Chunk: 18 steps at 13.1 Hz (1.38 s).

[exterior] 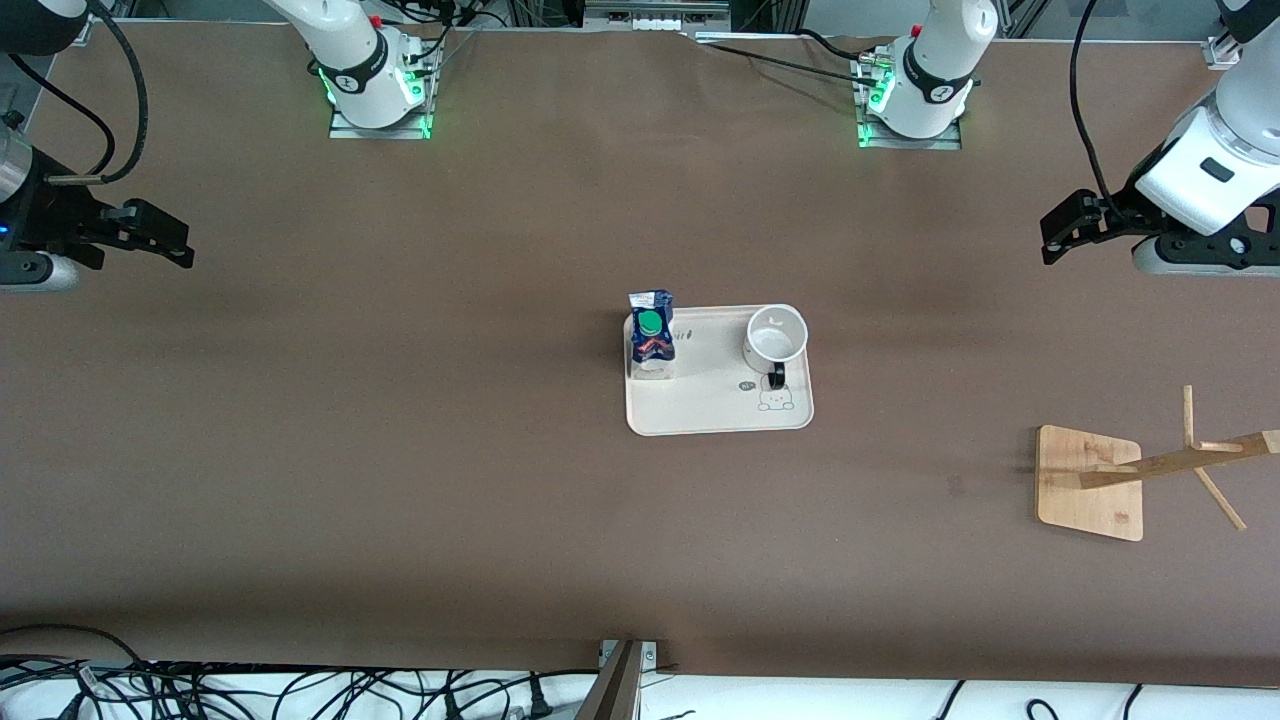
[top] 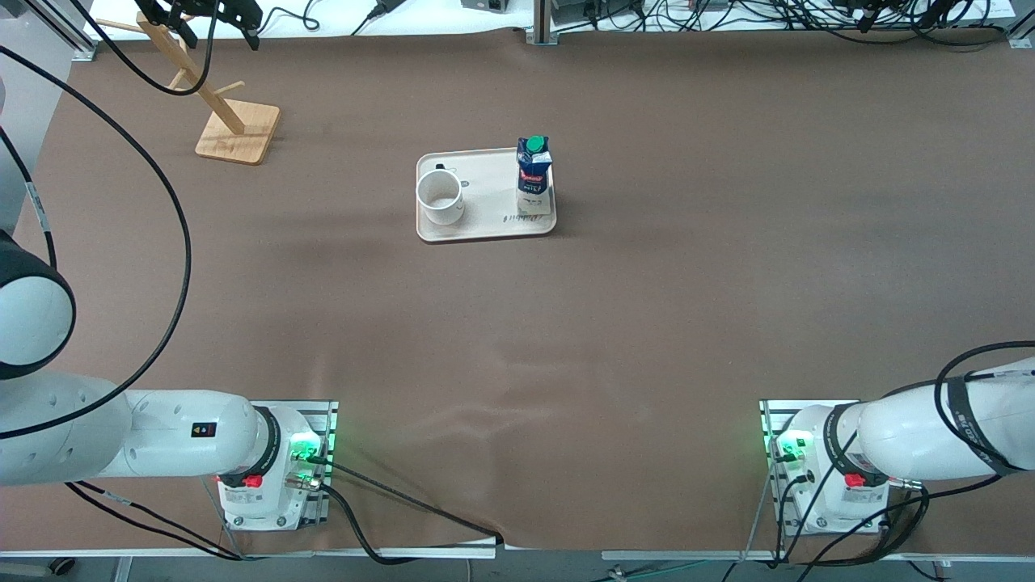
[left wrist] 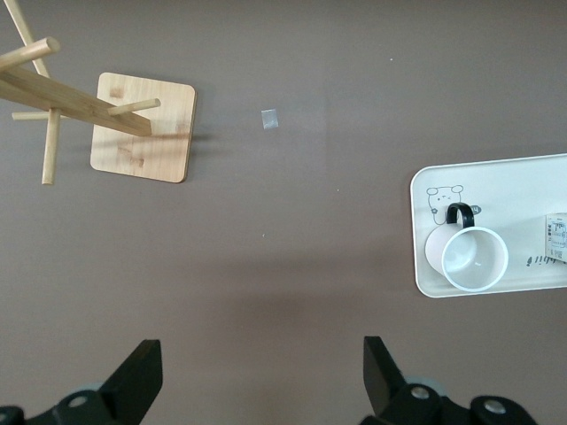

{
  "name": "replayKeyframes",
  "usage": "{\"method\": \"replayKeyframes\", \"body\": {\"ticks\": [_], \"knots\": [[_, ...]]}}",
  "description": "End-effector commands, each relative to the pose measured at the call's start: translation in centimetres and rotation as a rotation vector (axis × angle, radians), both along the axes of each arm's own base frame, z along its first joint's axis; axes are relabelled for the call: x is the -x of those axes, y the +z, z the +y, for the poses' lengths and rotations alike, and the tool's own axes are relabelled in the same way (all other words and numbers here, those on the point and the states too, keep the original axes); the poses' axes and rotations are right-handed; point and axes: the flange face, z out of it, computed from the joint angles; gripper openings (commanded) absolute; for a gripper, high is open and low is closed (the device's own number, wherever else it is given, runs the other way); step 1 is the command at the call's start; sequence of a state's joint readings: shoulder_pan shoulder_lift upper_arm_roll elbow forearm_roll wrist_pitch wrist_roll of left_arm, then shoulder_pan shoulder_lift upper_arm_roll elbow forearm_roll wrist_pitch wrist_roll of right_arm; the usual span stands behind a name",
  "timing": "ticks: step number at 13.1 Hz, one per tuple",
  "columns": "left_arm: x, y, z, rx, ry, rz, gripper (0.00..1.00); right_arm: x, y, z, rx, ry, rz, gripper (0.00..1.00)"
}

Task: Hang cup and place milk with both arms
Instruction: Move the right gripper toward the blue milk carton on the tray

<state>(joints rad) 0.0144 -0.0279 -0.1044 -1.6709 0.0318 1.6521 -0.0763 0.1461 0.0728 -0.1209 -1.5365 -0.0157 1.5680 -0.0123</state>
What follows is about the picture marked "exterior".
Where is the blue milk carton green cap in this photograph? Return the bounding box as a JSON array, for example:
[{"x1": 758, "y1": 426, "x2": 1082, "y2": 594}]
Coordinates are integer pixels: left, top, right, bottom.
[{"x1": 627, "y1": 289, "x2": 678, "y2": 384}]

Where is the grey metal equipment box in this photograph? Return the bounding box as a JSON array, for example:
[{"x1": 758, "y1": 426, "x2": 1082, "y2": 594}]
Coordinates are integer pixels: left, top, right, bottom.
[{"x1": 584, "y1": 0, "x2": 732, "y2": 32}]

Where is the wooden cup rack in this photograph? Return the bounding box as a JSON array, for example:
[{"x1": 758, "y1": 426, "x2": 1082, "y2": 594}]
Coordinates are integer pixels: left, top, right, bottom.
[{"x1": 1035, "y1": 384, "x2": 1280, "y2": 544}]

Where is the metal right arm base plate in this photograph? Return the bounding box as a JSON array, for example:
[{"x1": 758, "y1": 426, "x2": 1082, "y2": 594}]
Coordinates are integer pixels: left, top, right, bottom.
[{"x1": 328, "y1": 38, "x2": 435, "y2": 141}]

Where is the black looping floor cable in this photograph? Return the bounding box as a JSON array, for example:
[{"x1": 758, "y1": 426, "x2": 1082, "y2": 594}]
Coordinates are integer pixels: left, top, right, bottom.
[{"x1": 0, "y1": 624, "x2": 151, "y2": 673}]

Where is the long straight black cable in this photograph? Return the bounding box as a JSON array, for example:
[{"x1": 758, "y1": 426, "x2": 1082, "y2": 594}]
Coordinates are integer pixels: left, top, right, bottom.
[{"x1": 690, "y1": 38, "x2": 881, "y2": 79}]

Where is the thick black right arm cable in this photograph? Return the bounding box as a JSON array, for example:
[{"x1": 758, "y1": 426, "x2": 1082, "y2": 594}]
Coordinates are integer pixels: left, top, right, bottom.
[{"x1": 44, "y1": 0, "x2": 152, "y2": 187}]

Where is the cream tray rabbit print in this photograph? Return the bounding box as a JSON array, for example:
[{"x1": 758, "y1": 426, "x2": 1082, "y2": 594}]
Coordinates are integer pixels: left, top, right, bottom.
[{"x1": 623, "y1": 304, "x2": 815, "y2": 438}]

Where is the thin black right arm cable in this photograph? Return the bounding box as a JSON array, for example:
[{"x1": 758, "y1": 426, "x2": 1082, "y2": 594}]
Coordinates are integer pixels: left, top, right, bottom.
[{"x1": 8, "y1": 55, "x2": 117, "y2": 177}]

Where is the black cable with plug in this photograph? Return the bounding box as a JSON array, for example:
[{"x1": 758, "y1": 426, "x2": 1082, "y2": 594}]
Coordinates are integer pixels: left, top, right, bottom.
[{"x1": 450, "y1": 668, "x2": 557, "y2": 720}]

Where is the aluminium frame profile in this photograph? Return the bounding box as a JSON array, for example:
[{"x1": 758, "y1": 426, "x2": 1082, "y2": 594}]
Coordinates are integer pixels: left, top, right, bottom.
[{"x1": 575, "y1": 639, "x2": 662, "y2": 720}]

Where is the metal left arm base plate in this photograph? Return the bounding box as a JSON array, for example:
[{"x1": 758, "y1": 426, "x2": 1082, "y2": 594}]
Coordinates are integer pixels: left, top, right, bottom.
[{"x1": 853, "y1": 50, "x2": 964, "y2": 152}]

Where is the short curved black cable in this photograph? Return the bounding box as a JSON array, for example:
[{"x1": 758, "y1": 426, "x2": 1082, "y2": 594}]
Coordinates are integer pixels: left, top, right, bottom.
[{"x1": 798, "y1": 28, "x2": 869, "y2": 63}]

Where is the white cup black handle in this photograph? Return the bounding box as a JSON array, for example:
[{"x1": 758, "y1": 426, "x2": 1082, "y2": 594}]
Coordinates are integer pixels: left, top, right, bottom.
[{"x1": 743, "y1": 304, "x2": 810, "y2": 393}]

